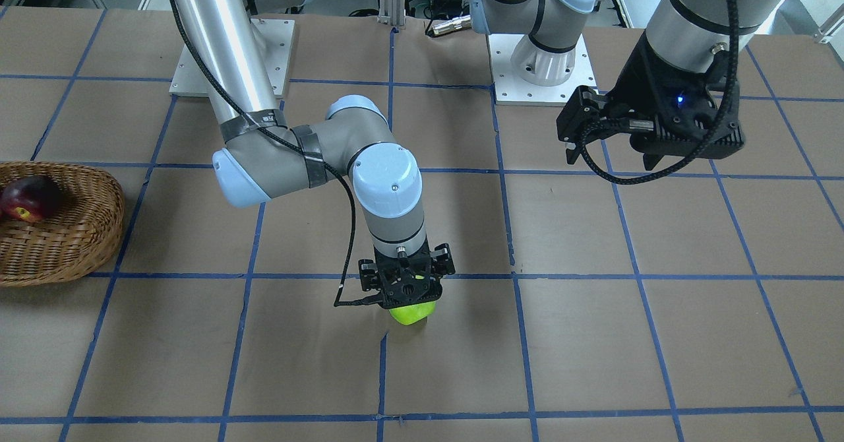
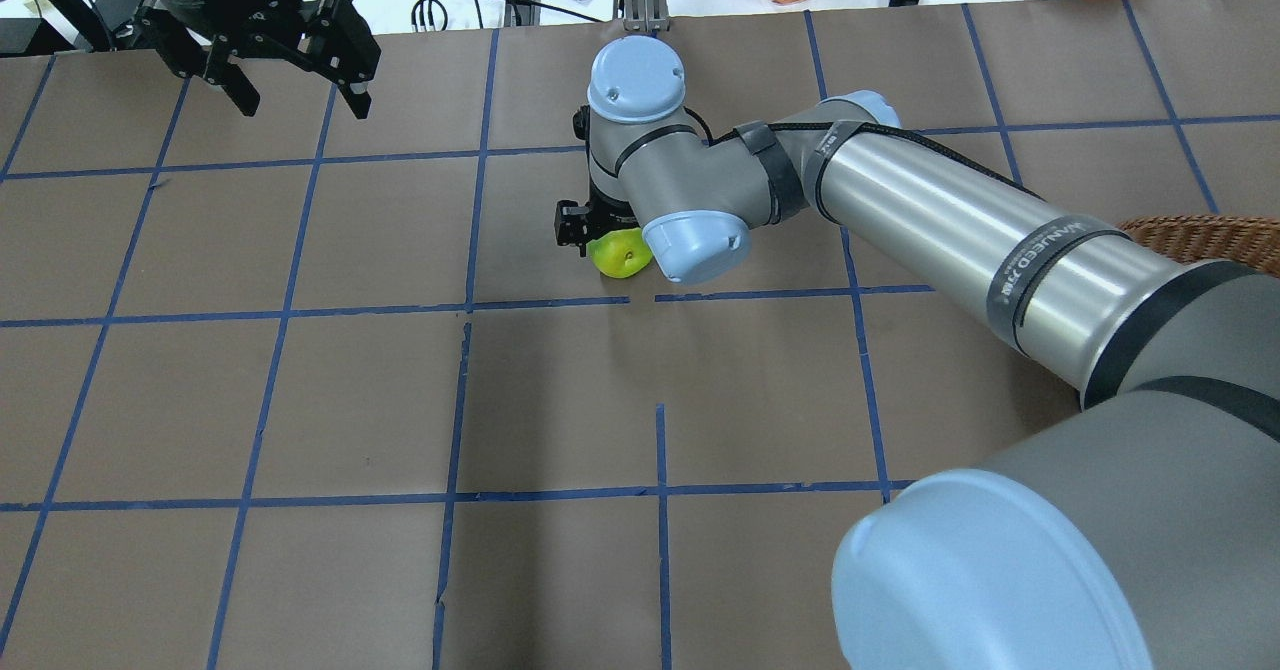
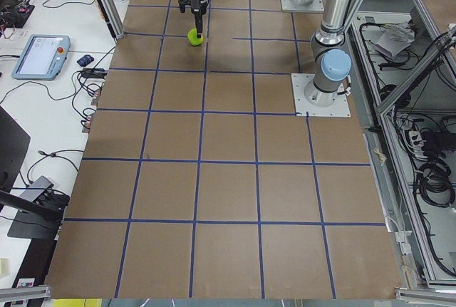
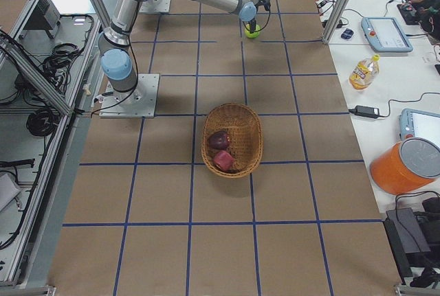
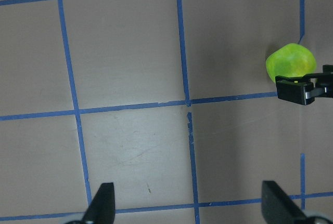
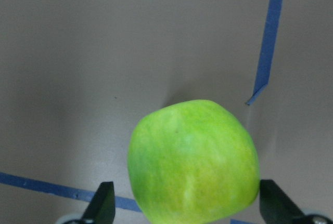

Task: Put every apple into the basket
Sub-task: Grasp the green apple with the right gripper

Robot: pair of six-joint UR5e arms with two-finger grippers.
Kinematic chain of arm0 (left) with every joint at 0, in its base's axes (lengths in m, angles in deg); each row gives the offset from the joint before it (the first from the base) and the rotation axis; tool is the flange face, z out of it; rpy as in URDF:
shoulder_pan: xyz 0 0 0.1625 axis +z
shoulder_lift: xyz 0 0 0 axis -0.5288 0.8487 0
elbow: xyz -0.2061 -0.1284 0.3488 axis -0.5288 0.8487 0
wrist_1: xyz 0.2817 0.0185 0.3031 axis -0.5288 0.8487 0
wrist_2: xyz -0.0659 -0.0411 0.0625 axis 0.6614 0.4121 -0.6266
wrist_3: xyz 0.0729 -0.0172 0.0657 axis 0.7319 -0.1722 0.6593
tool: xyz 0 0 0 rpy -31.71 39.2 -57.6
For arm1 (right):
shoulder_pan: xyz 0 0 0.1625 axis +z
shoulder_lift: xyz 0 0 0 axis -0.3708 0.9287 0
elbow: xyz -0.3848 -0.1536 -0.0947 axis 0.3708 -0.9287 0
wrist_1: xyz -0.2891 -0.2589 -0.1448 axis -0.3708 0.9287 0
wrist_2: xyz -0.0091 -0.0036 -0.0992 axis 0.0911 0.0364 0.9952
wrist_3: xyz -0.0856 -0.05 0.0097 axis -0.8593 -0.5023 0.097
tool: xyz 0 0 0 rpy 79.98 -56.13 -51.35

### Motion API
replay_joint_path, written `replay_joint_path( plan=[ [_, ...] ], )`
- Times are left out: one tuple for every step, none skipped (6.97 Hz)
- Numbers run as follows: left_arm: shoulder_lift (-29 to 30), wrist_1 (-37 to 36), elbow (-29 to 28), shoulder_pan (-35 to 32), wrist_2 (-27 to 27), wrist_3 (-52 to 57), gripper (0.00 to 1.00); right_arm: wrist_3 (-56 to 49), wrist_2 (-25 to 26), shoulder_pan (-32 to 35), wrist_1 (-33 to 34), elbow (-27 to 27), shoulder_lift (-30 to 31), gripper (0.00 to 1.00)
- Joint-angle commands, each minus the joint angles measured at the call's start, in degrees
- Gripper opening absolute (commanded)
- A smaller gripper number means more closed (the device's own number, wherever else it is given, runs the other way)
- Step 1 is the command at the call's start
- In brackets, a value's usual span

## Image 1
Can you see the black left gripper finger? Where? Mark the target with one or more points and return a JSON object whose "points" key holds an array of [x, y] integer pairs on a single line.
{"points": [[584, 109]]}

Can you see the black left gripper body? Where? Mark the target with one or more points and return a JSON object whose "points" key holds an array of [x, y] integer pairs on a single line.
{"points": [[632, 89]]}

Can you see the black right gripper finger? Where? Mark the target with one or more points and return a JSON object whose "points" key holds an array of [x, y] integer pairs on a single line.
{"points": [[442, 261]]}

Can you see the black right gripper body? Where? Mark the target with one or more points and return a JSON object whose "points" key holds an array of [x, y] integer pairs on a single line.
{"points": [[367, 274]]}

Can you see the green apple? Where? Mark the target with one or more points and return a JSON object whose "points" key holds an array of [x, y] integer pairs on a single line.
{"points": [[412, 314]]}

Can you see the dark red apple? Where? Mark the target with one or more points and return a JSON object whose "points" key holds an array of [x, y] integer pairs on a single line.
{"points": [[31, 199]]}

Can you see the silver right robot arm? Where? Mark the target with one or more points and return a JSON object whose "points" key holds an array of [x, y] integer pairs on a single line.
{"points": [[263, 158]]}

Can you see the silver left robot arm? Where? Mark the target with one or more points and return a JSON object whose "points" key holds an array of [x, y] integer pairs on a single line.
{"points": [[685, 33]]}

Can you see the oval woven wicker basket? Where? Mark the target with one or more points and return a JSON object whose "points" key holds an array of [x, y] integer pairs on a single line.
{"points": [[83, 235]]}

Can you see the silver metal connector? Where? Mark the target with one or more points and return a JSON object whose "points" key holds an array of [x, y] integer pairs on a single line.
{"points": [[449, 26]]}

